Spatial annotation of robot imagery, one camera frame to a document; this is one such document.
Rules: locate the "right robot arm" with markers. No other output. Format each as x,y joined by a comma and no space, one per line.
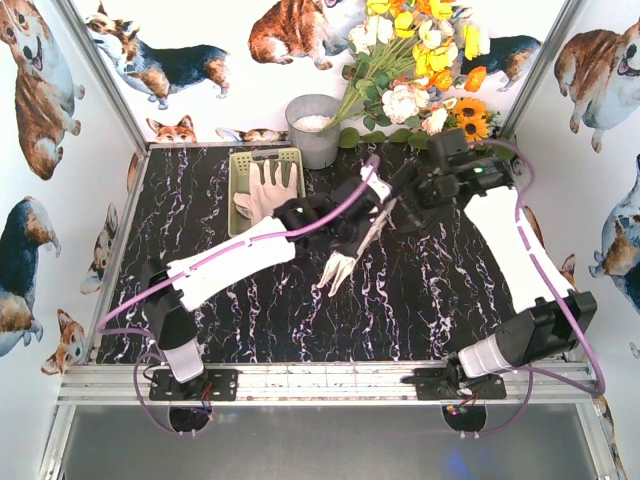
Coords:
550,317

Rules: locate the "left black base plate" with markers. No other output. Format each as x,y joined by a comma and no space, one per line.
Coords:
211,385

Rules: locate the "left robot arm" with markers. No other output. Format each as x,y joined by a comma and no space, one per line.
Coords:
177,288

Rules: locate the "aluminium front rail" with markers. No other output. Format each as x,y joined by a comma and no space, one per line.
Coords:
331,384

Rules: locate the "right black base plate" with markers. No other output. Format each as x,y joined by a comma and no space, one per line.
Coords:
439,384

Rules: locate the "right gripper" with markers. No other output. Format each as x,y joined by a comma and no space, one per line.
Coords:
400,201

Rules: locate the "grey metal bucket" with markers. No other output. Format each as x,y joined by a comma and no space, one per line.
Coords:
309,118

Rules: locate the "artificial flower bouquet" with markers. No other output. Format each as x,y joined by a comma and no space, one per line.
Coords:
417,65

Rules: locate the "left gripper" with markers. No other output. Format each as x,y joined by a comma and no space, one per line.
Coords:
345,232

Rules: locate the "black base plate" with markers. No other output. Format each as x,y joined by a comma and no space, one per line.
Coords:
439,384
211,385

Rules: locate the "white grey glove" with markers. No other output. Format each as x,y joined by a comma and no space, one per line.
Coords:
340,266

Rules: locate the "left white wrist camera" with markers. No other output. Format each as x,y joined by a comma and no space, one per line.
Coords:
382,189

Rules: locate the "white work glove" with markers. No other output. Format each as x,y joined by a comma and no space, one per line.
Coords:
267,190

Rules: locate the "yellow-green storage basket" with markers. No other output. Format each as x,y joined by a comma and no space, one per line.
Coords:
245,169

